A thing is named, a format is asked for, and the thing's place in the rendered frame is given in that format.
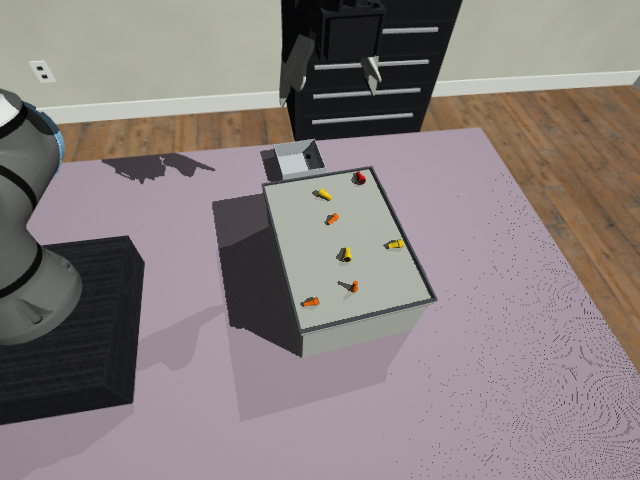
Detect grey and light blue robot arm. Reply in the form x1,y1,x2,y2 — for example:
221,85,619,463
0,88,82,345

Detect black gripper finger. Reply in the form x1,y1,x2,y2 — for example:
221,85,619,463
279,0,315,107
360,56,381,97

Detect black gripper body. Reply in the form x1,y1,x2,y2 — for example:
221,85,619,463
305,0,387,62

